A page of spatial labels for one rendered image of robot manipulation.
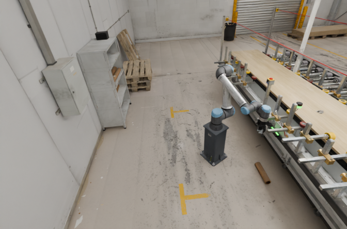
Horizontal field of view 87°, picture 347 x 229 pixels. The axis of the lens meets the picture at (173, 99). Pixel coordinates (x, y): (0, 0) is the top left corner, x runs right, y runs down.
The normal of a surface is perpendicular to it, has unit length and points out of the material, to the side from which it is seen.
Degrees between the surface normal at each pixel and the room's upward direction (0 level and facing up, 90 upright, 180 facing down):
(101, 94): 90
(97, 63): 90
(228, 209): 0
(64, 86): 90
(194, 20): 90
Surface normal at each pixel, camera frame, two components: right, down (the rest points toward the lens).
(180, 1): 0.08, 0.53
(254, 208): -0.06, -0.84
